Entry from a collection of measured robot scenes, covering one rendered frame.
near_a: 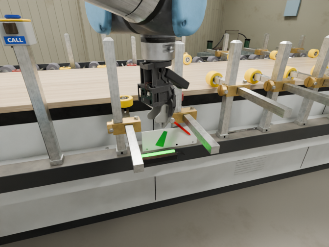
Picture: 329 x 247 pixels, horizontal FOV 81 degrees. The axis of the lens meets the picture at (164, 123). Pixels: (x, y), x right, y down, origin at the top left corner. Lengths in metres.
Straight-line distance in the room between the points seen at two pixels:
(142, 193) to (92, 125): 0.59
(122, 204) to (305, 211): 1.31
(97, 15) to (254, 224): 1.49
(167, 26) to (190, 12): 0.04
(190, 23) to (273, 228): 1.48
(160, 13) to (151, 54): 0.22
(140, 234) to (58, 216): 0.52
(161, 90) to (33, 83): 0.44
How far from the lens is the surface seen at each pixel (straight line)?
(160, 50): 0.50
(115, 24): 0.41
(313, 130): 1.38
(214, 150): 0.65
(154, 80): 0.53
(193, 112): 0.86
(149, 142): 0.86
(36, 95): 0.79
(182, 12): 0.30
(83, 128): 1.06
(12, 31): 0.74
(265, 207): 1.74
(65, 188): 1.02
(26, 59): 0.77
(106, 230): 1.51
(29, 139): 1.14
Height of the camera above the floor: 1.21
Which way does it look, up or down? 27 degrees down
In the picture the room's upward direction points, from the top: straight up
